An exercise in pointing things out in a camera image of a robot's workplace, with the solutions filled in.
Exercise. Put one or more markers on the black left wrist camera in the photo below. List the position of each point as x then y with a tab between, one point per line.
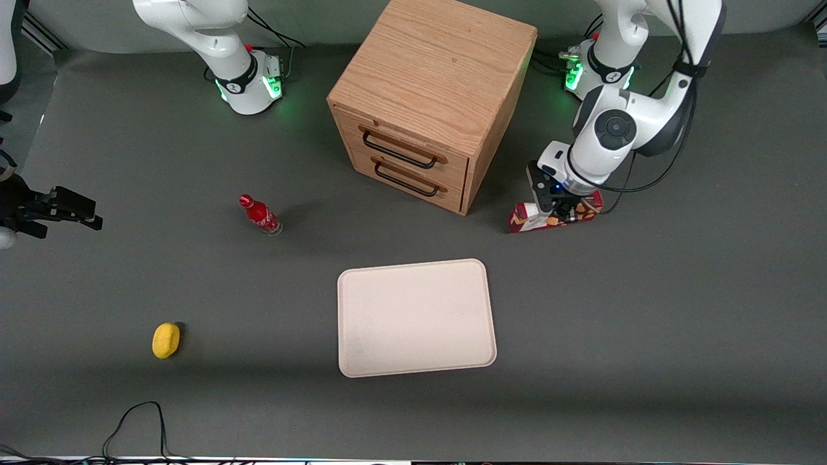
543	188

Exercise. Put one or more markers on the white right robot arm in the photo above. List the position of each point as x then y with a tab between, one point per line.
232	71

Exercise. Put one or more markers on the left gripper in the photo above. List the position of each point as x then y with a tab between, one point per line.
567	205

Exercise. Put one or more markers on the aluminium frame rail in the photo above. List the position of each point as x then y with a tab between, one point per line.
44	35

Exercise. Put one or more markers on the yellow lemon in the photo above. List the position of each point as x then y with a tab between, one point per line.
166	340

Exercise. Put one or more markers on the wooden drawer cabinet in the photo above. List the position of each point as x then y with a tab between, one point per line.
433	71

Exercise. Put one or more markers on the red cola bottle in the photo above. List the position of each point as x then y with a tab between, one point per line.
260	214

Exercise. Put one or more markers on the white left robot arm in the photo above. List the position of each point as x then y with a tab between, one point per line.
614	129

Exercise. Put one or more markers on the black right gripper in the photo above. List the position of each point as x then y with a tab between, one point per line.
18	205

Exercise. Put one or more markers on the red tartan cookie box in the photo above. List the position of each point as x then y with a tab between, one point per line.
523	221

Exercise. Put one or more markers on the beige rectangular tray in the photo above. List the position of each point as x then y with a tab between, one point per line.
415	318

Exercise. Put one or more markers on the wooden drawer front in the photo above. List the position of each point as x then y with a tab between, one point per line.
413	187
400	145

